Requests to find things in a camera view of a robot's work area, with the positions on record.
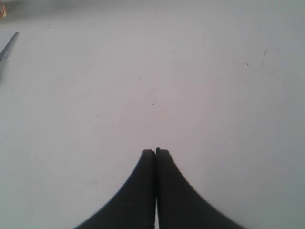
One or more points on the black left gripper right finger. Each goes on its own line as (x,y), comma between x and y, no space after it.
(179,205)

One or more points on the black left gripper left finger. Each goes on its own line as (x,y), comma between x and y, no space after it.
(134,205)

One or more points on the white paper sheet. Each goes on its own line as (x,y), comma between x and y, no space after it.
(7,39)

